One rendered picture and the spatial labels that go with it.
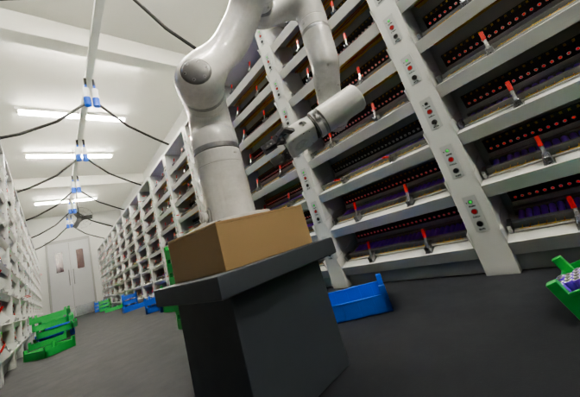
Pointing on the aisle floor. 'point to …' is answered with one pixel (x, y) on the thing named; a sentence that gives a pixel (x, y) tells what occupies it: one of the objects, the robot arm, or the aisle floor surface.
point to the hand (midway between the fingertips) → (270, 156)
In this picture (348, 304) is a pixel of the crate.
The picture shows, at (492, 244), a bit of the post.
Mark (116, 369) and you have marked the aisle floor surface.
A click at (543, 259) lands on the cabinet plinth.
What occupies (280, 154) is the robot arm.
